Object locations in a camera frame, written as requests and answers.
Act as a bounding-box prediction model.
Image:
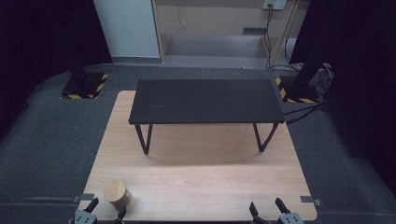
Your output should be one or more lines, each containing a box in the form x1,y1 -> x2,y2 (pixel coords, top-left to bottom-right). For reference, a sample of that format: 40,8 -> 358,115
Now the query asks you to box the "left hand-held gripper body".
73,208 -> 98,224

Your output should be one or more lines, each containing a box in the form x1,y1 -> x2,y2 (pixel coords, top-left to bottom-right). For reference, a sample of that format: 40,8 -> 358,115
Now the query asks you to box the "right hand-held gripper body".
277,212 -> 305,224

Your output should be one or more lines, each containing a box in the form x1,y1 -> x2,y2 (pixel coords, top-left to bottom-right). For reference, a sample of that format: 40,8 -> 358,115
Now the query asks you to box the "round wooden container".
103,179 -> 133,211

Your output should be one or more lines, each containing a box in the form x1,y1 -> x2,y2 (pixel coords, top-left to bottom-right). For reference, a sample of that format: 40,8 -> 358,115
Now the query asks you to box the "grey tape piece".
72,193 -> 95,203
300,195 -> 323,207

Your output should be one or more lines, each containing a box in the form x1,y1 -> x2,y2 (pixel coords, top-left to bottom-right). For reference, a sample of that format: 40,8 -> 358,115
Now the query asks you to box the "black stand with striped base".
60,46 -> 109,100
275,60 -> 325,105

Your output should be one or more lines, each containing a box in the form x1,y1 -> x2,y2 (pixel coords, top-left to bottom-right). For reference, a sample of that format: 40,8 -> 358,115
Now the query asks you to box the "black desktop shelf riser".
128,78 -> 286,156

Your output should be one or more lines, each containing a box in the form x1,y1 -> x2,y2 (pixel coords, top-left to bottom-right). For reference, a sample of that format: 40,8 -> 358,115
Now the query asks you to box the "dark curtain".
0,0 -> 113,139
289,0 -> 396,195

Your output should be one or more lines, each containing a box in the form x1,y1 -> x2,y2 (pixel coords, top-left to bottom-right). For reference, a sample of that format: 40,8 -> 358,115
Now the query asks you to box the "grey label strip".
242,27 -> 268,35

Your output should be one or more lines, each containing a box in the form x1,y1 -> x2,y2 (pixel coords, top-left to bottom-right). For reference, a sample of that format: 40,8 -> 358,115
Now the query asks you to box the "white panel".
92,0 -> 162,59

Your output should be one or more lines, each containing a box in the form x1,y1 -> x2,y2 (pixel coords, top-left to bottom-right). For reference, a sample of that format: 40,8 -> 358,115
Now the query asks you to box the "white power strip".
262,0 -> 288,10

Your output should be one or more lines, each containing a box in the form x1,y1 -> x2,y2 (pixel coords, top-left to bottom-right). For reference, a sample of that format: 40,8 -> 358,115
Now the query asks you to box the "black floor cable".
282,102 -> 329,126

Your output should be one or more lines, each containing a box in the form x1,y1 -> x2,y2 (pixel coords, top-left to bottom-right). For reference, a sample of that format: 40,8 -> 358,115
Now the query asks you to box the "tangled cable bundle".
312,63 -> 336,98

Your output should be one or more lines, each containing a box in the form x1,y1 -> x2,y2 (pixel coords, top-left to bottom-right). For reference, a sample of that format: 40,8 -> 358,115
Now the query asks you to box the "black power cable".
263,7 -> 274,68

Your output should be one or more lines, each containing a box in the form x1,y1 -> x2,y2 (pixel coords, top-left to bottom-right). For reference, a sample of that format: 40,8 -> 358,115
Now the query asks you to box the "thin white cable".
177,0 -> 187,27

